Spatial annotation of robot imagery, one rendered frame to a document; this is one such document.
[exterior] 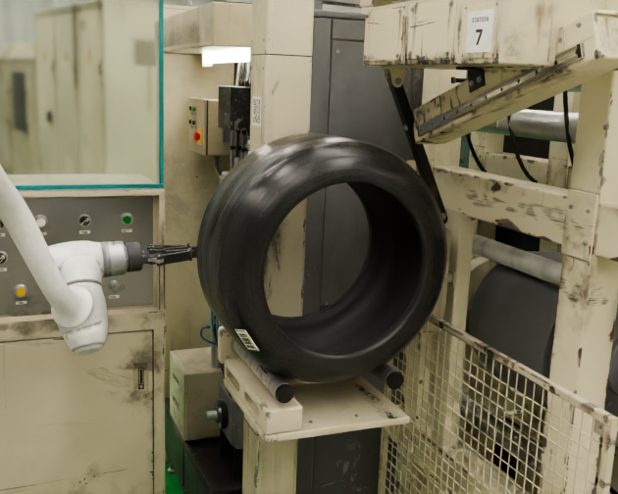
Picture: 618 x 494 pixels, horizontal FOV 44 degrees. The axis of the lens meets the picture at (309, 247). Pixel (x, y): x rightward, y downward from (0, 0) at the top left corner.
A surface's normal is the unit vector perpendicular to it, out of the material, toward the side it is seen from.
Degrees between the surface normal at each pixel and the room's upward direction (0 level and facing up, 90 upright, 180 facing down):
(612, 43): 72
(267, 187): 59
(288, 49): 90
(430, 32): 90
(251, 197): 64
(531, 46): 90
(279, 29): 90
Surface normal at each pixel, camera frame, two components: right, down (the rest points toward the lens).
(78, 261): 0.33, -0.40
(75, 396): 0.37, 0.21
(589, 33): -0.93, 0.04
